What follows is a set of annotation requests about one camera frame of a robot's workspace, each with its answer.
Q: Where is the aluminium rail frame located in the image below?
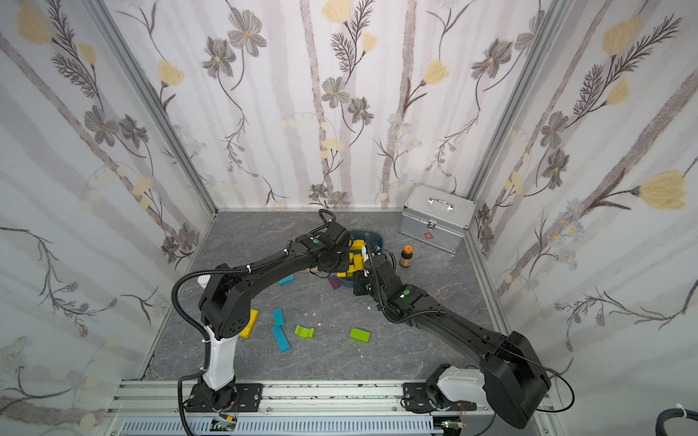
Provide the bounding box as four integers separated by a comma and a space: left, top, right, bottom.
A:
97, 380, 564, 435

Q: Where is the white cap orange bottle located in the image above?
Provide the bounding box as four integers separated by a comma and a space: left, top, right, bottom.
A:
197, 274, 211, 289

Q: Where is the orange cap brown bottle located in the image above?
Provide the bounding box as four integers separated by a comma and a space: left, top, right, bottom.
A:
399, 245, 414, 268

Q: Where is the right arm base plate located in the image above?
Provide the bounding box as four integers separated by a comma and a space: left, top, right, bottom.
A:
401, 381, 477, 413

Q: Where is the green flat block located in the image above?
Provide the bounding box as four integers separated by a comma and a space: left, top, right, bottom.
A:
350, 328, 371, 343

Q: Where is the green arch block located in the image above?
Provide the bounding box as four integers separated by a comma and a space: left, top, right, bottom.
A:
294, 325, 314, 339

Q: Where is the long teal block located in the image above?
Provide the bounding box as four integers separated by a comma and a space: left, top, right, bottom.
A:
272, 325, 290, 352

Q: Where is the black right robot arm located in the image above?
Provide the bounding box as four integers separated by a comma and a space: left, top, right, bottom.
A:
354, 234, 562, 429

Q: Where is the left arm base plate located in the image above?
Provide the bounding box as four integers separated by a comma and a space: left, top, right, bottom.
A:
184, 383, 264, 412

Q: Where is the yellow cube block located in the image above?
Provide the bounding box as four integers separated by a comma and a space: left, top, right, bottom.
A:
350, 240, 365, 251

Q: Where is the purple wedge block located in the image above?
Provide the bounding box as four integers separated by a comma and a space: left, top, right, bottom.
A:
328, 276, 342, 290

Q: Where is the upright teal block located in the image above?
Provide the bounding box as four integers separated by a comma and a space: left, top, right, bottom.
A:
273, 309, 285, 326

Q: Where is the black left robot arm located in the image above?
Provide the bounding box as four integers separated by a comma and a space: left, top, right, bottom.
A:
171, 209, 353, 393

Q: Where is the teal plastic bin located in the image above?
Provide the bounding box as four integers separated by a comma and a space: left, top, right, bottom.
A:
340, 229, 385, 290

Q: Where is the small teal block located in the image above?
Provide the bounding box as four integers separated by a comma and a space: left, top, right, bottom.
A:
277, 274, 296, 286

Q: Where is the silver metal case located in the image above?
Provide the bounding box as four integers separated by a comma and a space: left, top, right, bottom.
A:
400, 185, 476, 254

